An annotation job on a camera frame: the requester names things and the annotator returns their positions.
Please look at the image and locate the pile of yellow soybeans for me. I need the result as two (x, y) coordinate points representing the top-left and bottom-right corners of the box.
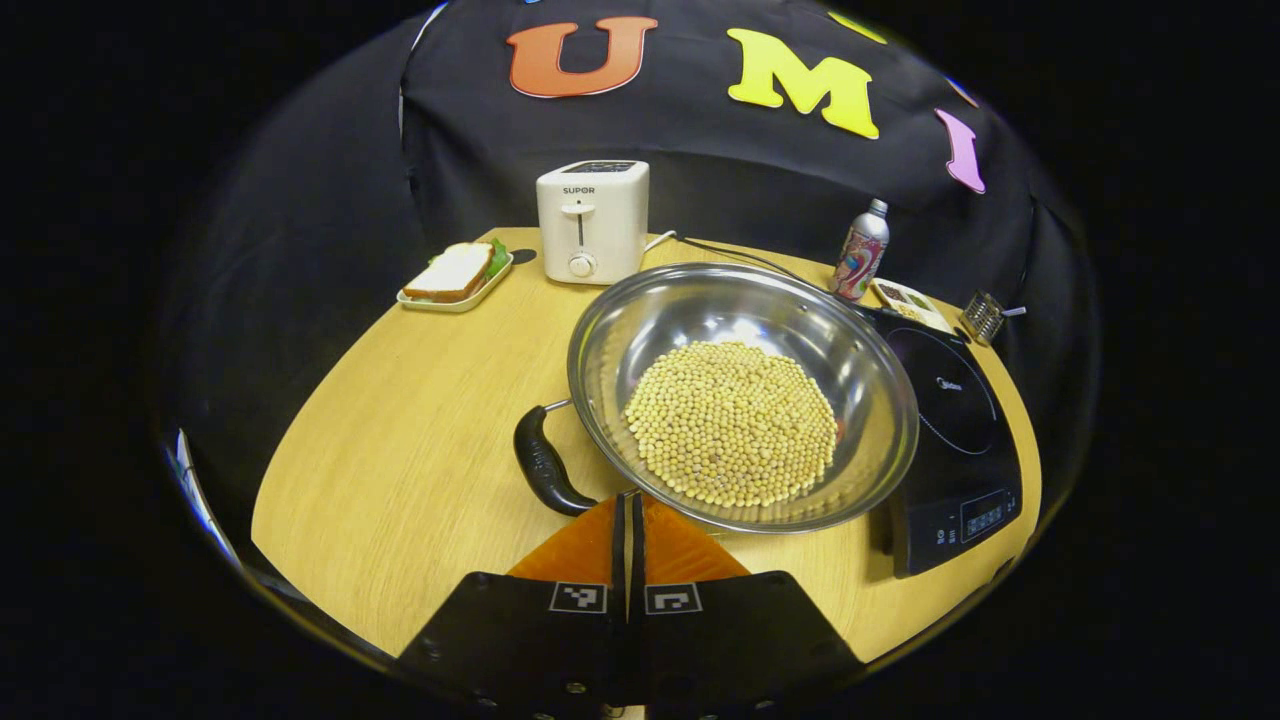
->
(623, 340), (839, 509)

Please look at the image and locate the wire mesh holder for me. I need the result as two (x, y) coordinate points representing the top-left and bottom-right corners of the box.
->
(958, 290), (1006, 346)

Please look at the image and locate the black induction cooktop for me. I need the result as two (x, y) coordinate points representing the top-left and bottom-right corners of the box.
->
(850, 300), (1026, 579)

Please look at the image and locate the stainless steel pot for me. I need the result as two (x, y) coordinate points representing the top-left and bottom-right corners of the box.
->
(513, 262), (921, 535)

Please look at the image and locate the white toaster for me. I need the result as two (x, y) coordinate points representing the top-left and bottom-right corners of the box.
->
(535, 160), (651, 287)

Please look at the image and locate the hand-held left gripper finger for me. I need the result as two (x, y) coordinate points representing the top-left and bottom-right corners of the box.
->
(395, 490), (633, 716)
(632, 490), (866, 716)

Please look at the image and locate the black backdrop cloth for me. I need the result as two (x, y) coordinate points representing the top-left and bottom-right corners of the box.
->
(160, 0), (1101, 561)

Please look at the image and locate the silver patterned metal bottle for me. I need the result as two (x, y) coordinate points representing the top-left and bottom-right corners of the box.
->
(830, 198), (891, 303)

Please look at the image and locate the black power cable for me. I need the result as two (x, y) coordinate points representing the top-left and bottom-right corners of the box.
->
(678, 236), (861, 311)

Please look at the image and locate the white divided snack tray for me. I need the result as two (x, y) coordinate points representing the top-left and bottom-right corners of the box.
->
(868, 277), (956, 334)

